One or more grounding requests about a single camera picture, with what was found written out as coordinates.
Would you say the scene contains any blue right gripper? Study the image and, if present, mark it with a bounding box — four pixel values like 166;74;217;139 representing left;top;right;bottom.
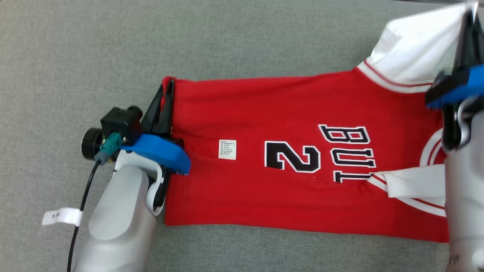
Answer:
425;9;484;152

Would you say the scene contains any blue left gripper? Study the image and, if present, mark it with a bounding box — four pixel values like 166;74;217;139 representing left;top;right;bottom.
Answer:
121;78;192;213

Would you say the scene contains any red and white basketball jersey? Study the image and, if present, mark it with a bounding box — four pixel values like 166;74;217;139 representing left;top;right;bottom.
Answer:
160;0;480;243

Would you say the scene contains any teal left camera connector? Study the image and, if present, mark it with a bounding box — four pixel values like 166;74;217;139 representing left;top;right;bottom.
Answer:
93;132;124;164

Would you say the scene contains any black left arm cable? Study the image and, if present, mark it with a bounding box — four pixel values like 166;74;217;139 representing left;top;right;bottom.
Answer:
67;160;103;272

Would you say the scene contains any white cable label tag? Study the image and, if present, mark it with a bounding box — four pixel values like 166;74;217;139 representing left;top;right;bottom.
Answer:
42;207;83;227

